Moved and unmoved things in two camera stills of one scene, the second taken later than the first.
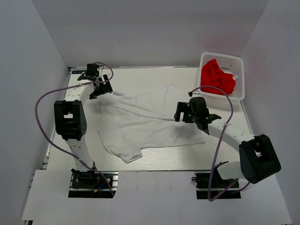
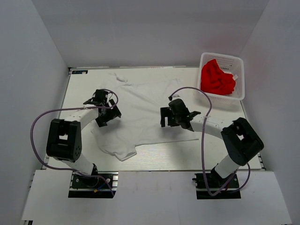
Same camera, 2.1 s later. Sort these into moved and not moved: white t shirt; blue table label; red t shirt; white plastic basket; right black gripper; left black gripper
Moved: white t shirt; left black gripper; right black gripper
Not moved: red t shirt; blue table label; white plastic basket
